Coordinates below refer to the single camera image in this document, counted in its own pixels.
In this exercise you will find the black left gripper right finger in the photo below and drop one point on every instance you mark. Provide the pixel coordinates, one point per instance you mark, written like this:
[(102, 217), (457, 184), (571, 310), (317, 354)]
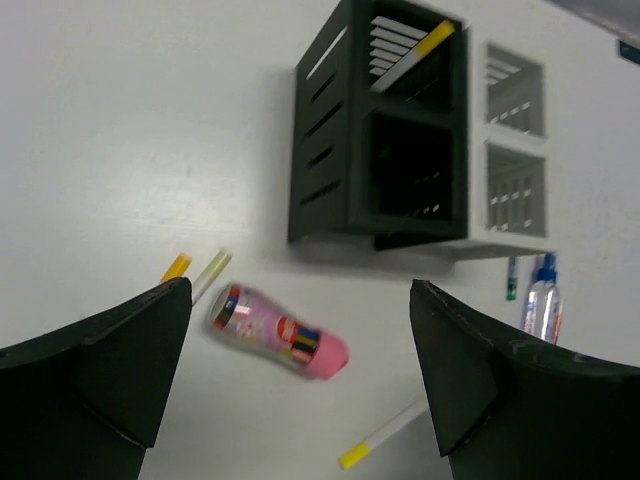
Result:
[(507, 405)]

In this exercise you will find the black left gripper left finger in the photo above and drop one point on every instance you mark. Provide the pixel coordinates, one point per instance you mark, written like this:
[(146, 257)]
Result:
[(86, 401)]

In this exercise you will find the yellow capped white marker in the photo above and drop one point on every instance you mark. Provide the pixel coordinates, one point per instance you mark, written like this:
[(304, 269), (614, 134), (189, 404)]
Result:
[(178, 267)]

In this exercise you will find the clear spray bottle blue cap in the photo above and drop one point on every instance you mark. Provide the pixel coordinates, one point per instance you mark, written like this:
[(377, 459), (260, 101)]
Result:
[(544, 303)]

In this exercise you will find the green pen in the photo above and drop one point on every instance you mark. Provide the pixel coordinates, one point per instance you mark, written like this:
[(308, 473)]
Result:
[(512, 279)]

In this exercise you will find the yellow capped marker near gripper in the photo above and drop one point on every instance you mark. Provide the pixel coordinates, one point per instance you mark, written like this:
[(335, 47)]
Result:
[(362, 449)]

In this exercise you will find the pink marker set bottle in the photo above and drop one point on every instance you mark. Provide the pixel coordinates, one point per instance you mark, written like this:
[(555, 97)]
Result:
[(247, 319)]

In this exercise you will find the pale green capped white marker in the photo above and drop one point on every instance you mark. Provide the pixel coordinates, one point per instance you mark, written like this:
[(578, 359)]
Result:
[(209, 274)]

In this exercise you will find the black slotted organizer box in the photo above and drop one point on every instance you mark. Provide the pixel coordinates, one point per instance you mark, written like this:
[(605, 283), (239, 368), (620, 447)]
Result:
[(389, 166)]

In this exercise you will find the white slotted organizer box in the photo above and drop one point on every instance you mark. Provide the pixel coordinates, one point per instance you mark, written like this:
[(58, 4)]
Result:
[(510, 154)]

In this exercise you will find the yellow capped marker in organizer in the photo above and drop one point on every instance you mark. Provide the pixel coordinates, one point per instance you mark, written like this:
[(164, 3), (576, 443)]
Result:
[(397, 48)]

